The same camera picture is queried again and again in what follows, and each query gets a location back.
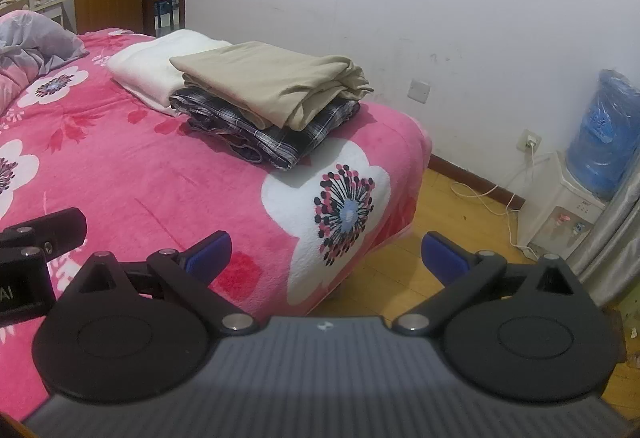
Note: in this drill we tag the white wall power socket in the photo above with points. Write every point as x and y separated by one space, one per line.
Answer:
530 141

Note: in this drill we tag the pink floral blanket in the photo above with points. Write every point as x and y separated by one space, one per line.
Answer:
150 178

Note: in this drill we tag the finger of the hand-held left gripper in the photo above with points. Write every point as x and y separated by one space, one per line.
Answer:
60 225

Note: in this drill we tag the plaid garment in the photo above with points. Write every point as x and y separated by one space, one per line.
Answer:
280 141

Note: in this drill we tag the grey curtain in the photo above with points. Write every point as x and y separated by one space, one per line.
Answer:
615 248

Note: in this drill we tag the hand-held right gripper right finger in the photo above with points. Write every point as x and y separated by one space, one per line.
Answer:
442 255

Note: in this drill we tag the pink quilt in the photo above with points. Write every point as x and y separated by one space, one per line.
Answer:
30 48

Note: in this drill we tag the white wall switch plate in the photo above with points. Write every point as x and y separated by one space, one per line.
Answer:
419 91

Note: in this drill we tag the blue water bottle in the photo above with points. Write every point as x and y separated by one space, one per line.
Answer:
600 133

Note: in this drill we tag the white folded cloth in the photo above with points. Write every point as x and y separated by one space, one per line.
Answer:
145 68

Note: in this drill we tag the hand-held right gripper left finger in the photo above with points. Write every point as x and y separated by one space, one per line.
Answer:
212 250

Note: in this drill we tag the beige pants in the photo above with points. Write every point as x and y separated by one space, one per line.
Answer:
265 73

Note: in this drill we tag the white water dispenser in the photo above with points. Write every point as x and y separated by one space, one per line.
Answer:
550 208

